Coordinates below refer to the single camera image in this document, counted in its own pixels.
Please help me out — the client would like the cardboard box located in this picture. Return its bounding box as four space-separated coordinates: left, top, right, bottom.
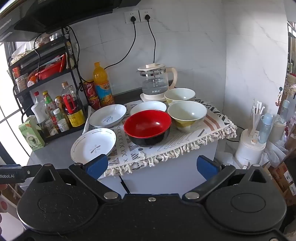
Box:
264 161 296 207

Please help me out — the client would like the white plate with flower print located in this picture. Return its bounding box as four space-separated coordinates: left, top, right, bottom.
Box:
70 128 117 164

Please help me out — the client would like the glass spice jar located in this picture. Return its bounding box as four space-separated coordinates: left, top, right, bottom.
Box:
44 119 58 137

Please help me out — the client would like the white plastic bag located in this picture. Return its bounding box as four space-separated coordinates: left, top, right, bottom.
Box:
260 140 289 167

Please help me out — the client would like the small white jar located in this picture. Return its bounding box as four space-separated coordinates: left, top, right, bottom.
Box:
57 119 69 132

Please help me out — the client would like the sauce bottle with green label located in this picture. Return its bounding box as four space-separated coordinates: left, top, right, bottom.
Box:
42 90 58 121

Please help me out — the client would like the glass electric kettle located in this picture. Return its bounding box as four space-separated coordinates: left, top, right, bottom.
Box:
137 63 178 98

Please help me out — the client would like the glass jar of nuts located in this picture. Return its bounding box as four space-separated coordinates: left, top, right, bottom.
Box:
15 74 29 92

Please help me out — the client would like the black metal kitchen rack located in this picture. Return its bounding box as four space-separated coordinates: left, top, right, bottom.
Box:
7 27 92 142

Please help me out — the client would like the white plate with teal print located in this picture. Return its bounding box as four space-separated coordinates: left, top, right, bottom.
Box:
89 104 127 127

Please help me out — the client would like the plain white shallow plate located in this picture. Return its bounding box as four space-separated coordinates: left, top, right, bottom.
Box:
130 101 167 116

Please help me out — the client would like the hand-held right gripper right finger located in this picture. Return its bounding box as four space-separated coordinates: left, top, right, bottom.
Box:
183 155 270 201

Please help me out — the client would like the cream bowl with olive pattern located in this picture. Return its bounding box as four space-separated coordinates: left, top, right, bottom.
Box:
167 101 208 133
164 88 196 105

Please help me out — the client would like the black plug with cable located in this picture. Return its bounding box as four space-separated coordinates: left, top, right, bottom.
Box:
144 14 157 65
104 16 137 70

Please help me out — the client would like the orange juice bottle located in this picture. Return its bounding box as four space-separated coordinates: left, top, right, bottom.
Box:
93 62 115 107

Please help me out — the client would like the soy sauce bottle red handle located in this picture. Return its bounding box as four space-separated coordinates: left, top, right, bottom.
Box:
60 82 85 127

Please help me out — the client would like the black range hood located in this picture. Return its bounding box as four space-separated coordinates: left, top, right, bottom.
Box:
0 0 123 42

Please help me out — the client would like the white bottle with red cap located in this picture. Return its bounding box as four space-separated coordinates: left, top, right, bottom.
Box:
31 91 48 126

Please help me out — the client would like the green carton box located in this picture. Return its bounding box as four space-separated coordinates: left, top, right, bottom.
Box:
18 115 46 151

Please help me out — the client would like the patterned tasselled table cloth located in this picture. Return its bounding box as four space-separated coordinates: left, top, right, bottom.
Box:
83 98 238 178

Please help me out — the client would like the bundle of white straws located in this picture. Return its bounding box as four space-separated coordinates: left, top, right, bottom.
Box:
251 99 265 135

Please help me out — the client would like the red and black bowl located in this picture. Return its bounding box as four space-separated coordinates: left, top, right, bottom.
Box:
124 110 172 147

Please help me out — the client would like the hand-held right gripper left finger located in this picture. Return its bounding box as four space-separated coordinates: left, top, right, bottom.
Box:
35 154 121 201

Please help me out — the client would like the red plastic basket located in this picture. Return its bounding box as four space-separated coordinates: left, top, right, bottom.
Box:
29 56 67 80

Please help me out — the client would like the white round appliance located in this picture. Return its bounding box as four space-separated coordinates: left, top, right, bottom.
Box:
235 128 266 168

